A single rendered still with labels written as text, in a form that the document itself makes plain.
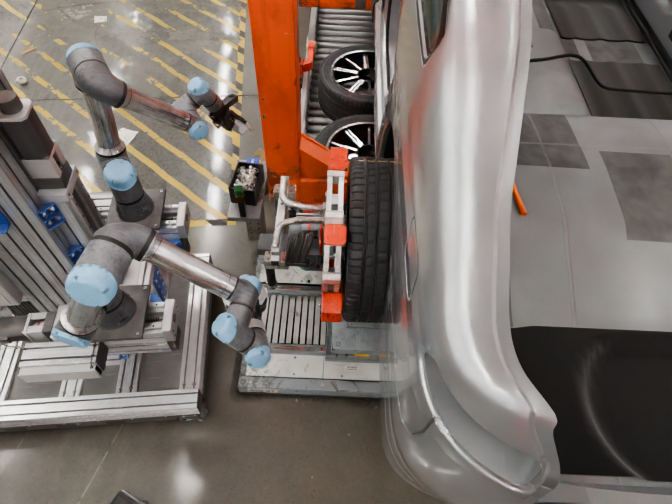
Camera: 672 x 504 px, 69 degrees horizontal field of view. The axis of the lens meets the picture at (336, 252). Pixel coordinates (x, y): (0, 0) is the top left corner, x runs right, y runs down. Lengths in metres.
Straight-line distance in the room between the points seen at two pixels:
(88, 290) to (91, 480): 1.45
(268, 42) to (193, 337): 1.39
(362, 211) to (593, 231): 0.88
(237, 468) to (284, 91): 1.69
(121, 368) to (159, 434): 0.37
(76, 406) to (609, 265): 2.27
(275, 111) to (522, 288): 1.21
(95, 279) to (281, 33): 1.11
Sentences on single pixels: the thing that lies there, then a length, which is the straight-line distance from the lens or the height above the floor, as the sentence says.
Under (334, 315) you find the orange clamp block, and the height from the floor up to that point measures 0.87.
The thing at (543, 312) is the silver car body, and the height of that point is 0.91.
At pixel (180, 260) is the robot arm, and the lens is 1.43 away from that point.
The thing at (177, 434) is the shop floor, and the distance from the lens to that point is 2.59.
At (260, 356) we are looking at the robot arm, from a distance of 1.46.
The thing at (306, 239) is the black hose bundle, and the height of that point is 1.04.
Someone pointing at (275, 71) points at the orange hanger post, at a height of 1.28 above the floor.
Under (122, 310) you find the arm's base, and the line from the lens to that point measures 1.88.
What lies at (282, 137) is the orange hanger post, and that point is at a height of 0.95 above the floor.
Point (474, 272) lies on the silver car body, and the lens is 0.94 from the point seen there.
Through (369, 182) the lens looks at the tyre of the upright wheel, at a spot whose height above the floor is 1.18.
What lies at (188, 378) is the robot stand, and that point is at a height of 0.23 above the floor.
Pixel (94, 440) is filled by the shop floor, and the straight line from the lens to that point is 2.71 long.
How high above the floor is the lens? 2.42
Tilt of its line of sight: 54 degrees down
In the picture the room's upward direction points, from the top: 3 degrees clockwise
